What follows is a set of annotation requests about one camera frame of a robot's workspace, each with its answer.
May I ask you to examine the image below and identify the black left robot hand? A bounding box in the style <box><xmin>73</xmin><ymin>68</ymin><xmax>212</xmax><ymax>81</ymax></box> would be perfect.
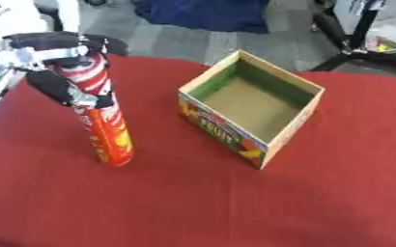
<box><xmin>2</xmin><ymin>31</ymin><xmax>130</xmax><ymax>110</ymax></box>

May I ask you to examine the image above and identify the red cylindrical chip can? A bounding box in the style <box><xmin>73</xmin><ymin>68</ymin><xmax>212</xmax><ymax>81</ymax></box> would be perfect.
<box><xmin>54</xmin><ymin>53</ymin><xmax>136</xmax><ymax>168</ymax></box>

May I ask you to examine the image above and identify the open tan cardboard box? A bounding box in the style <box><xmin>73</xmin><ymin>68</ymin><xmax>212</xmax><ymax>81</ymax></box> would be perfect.
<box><xmin>176</xmin><ymin>48</ymin><xmax>326</xmax><ymax>171</ymax></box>

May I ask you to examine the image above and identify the dark blue cloth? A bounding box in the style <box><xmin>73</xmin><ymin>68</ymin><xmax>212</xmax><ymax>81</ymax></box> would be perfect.
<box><xmin>131</xmin><ymin>0</ymin><xmax>271</xmax><ymax>35</ymax></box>

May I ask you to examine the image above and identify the black tripod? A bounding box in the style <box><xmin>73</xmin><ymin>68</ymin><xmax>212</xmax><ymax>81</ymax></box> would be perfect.
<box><xmin>309</xmin><ymin>0</ymin><xmax>396</xmax><ymax>72</ymax></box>

